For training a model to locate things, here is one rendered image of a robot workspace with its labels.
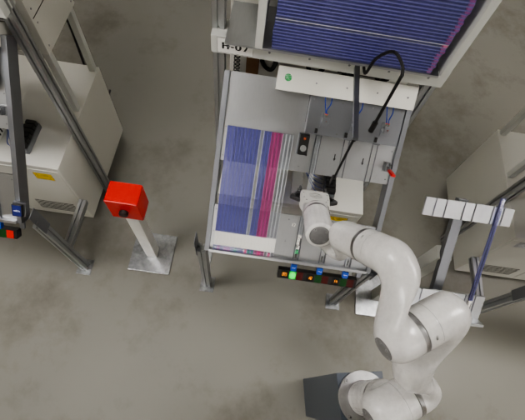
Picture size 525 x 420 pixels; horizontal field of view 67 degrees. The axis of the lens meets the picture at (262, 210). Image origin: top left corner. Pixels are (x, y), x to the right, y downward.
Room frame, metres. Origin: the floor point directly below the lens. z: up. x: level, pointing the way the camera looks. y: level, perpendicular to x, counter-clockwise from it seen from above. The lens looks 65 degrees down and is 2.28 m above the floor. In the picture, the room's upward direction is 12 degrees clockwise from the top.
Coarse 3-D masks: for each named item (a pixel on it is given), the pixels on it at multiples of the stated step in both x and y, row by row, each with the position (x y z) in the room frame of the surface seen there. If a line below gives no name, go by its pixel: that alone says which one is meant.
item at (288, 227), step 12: (216, 204) 0.66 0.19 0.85; (216, 216) 0.63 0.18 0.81; (288, 216) 0.68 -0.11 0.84; (300, 216) 0.69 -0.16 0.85; (288, 228) 0.64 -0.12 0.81; (372, 228) 0.70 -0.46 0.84; (276, 240) 0.60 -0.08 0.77; (288, 240) 0.60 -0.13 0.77; (276, 252) 0.56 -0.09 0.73; (288, 252) 0.57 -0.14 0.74; (300, 252) 0.57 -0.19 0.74; (312, 252) 0.58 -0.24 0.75; (324, 252) 0.59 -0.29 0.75; (336, 264) 0.56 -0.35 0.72; (348, 264) 0.57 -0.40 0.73; (360, 264) 0.58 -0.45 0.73
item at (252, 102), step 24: (240, 72) 1.04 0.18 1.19; (240, 96) 0.98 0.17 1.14; (264, 96) 0.99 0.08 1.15; (288, 96) 1.01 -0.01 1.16; (240, 120) 0.92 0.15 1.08; (264, 120) 0.93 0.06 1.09; (288, 120) 0.95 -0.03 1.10; (312, 144) 0.90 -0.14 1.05; (336, 144) 0.92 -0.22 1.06; (360, 144) 0.93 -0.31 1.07; (288, 168) 0.82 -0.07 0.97; (336, 168) 0.85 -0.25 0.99; (360, 168) 0.87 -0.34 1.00
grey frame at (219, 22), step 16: (224, 0) 1.02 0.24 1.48; (224, 16) 1.02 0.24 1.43; (224, 32) 1.01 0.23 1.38; (224, 64) 1.02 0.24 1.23; (304, 64) 1.01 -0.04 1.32; (320, 64) 1.01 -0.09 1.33; (336, 64) 1.02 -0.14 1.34; (416, 80) 1.04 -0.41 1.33; (432, 80) 1.04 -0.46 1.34; (416, 112) 1.07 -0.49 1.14; (208, 272) 0.53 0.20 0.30; (352, 288) 0.58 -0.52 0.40; (336, 304) 0.57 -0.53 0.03
